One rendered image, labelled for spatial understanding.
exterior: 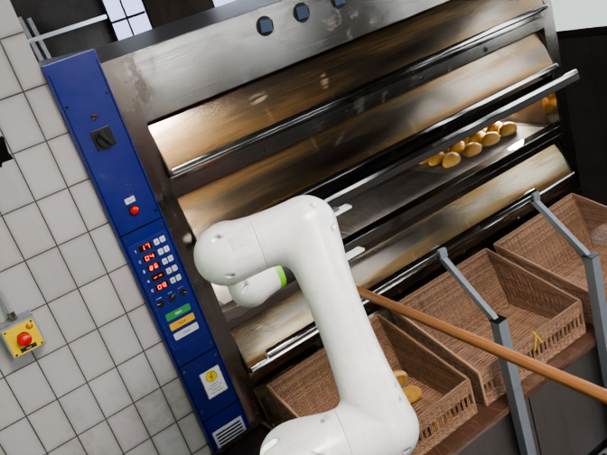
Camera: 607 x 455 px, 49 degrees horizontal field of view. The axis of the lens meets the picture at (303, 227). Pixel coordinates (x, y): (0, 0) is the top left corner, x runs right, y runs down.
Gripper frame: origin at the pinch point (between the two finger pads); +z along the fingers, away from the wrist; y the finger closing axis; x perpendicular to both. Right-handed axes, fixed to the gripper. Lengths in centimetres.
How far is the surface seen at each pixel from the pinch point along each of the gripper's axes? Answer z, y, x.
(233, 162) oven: -5, -17, -55
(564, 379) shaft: 5, 29, 61
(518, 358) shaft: 5, 29, 48
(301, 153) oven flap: 22, -10, -56
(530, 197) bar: 87, 32, -16
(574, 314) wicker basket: 86, 80, -4
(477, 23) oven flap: 114, -28, -52
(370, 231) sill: 40, 31, -54
